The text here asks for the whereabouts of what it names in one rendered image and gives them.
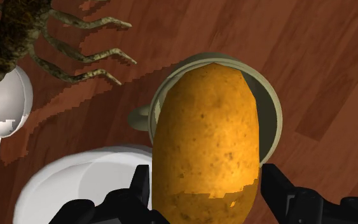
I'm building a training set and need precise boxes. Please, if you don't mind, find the beige mug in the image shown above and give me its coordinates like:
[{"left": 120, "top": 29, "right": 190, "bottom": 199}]
[{"left": 127, "top": 52, "right": 284, "bottom": 165}]

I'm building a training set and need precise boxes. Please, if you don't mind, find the white ladle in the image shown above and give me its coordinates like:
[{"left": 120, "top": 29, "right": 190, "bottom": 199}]
[{"left": 0, "top": 65, "right": 34, "bottom": 218}]

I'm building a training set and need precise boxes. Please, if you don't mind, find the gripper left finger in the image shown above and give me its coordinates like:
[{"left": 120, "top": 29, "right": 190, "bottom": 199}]
[{"left": 49, "top": 164, "right": 171, "bottom": 224}]

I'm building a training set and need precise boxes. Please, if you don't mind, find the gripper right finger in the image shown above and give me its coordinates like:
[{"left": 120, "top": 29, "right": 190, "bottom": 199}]
[{"left": 260, "top": 163, "right": 358, "bottom": 224}]

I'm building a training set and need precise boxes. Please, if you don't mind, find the brown potato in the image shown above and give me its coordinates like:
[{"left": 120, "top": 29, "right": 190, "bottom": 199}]
[{"left": 151, "top": 62, "right": 261, "bottom": 224}]

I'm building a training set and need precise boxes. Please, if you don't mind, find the white bowl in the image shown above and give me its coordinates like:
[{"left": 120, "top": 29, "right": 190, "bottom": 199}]
[{"left": 12, "top": 145, "right": 153, "bottom": 224}]

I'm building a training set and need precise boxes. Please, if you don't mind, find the brown branched root figure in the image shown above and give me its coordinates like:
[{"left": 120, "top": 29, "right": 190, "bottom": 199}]
[{"left": 0, "top": 0, "right": 137, "bottom": 88}]

